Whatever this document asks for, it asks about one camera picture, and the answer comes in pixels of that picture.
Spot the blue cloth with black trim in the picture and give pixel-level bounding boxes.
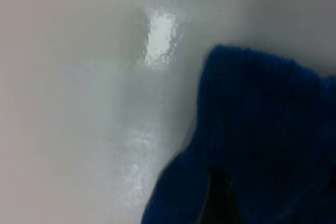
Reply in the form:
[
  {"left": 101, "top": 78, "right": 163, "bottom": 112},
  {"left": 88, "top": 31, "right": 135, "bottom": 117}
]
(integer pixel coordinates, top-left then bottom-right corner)
[{"left": 141, "top": 44, "right": 336, "bottom": 224}]

